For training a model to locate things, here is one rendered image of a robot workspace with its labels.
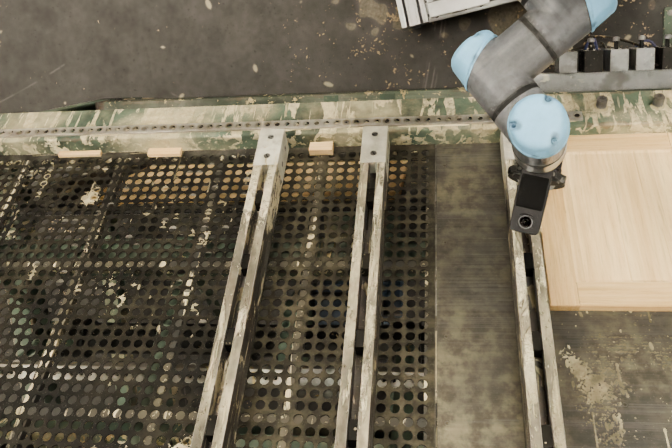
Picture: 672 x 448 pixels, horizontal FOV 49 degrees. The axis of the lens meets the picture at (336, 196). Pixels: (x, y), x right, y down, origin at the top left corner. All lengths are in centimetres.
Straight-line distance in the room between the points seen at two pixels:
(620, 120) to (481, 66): 91
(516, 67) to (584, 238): 72
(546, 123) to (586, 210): 77
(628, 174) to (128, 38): 192
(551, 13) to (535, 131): 16
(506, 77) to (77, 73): 228
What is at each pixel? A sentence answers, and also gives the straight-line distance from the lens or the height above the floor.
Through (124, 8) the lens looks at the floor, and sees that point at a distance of 297.
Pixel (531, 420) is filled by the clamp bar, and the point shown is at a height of 153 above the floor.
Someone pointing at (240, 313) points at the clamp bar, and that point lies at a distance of 152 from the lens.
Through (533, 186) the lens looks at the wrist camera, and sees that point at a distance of 114.
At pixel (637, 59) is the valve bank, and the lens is 201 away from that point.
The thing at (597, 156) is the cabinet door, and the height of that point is 95.
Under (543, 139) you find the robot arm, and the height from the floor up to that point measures 178.
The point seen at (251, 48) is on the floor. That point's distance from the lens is 281.
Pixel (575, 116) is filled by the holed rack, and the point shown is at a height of 89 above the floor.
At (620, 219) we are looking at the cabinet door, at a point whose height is 110.
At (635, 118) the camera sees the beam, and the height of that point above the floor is 89.
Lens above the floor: 272
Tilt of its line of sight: 75 degrees down
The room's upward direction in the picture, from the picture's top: 147 degrees counter-clockwise
